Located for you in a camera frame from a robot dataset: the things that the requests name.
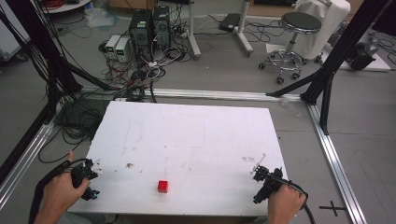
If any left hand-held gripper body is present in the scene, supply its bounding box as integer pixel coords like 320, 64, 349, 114
70, 158, 101, 202

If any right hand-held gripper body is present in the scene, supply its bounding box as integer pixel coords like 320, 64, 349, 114
252, 166, 285, 205

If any person's left hand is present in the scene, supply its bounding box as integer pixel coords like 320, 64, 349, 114
41, 150, 92, 219

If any person's right hand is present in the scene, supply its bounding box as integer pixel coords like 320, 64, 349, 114
266, 183, 307, 224

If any red cube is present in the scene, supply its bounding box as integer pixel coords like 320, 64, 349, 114
157, 179, 170, 194

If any white power supply unit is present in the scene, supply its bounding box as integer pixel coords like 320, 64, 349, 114
114, 37, 130, 63
105, 34, 121, 60

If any round black stool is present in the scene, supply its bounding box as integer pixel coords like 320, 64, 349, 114
258, 11, 323, 86

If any white table leg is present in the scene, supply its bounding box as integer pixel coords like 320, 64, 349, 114
233, 0, 255, 58
187, 0, 202, 61

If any black computer tower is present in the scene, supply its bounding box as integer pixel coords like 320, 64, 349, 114
128, 8, 154, 48
151, 5, 172, 49

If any black flat box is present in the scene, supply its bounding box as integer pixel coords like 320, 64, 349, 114
218, 12, 242, 33

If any white cloth cover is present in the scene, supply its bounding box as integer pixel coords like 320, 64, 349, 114
292, 0, 351, 61

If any black device on white board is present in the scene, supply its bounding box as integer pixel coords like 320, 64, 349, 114
321, 29, 391, 73

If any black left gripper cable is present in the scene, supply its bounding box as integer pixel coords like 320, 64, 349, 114
28, 158, 92, 224

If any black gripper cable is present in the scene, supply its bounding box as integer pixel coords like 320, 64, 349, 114
275, 178, 318, 224
28, 158, 92, 224

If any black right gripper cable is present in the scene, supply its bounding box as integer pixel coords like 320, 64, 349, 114
275, 178, 318, 224

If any aluminium floor rail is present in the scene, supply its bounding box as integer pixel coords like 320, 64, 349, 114
0, 102, 64, 210
306, 102, 368, 224
81, 87, 304, 103

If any tangle of black cables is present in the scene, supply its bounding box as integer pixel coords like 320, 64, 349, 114
36, 6, 194, 164

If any black frame post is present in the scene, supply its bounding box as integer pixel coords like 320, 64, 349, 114
0, 0, 125, 185
266, 0, 395, 136

